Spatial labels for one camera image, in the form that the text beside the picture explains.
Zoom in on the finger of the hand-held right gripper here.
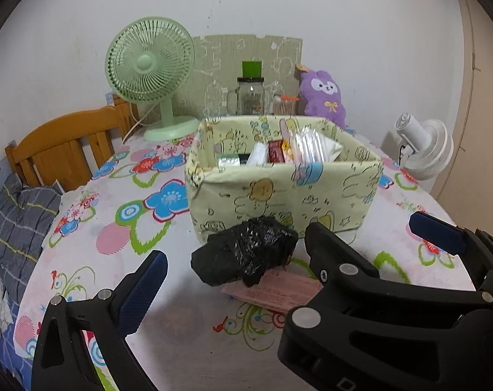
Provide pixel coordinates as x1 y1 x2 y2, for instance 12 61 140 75
409 211 493 306
278 222 493 391

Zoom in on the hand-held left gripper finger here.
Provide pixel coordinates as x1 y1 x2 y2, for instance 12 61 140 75
31 250 168 391

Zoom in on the pink packet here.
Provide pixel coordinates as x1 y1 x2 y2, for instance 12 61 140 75
221 269 324 314

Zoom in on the cartoon print fabric storage box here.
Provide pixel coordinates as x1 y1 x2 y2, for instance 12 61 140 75
184 115 384 249

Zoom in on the black plastic bag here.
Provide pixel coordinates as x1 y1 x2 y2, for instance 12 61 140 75
190 217 299 288

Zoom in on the clear plastic packet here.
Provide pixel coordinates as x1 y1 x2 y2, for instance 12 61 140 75
290 125 325 164

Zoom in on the white packet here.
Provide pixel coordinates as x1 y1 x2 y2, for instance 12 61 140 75
246 142 270 167

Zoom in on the white circulator fan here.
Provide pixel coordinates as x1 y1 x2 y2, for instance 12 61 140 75
394 113 455 181

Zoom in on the floral printed sheet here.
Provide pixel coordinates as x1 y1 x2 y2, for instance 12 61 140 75
14 128 479 391

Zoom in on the white tissue pack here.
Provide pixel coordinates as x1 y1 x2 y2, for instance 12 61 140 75
317 138 344 162

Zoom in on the red packet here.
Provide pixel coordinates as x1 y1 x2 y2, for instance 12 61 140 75
267 140 288 164

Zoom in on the grey plaid pillow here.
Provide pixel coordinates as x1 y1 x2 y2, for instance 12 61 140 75
0 173 62 306

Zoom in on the beige door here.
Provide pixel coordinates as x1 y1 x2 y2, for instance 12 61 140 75
429 0 493 233

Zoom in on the cotton swab tub, orange lid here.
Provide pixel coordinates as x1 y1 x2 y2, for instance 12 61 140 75
273 94 299 115

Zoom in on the blue grid bed sheet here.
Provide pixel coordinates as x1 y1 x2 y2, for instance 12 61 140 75
0 305 31 375

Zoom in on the purple plush toy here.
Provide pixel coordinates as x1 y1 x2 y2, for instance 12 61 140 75
295 64 349 130

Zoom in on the wooden bed headboard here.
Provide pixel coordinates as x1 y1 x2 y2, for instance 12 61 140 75
5 94 139 192

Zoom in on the glass jar with black lid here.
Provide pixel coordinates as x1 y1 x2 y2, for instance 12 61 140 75
227 77 267 116

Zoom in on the beige printed cardboard panel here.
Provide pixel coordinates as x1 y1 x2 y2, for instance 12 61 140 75
187 35 303 117

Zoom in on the green desk fan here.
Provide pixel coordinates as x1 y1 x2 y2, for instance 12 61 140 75
105 17 200 142

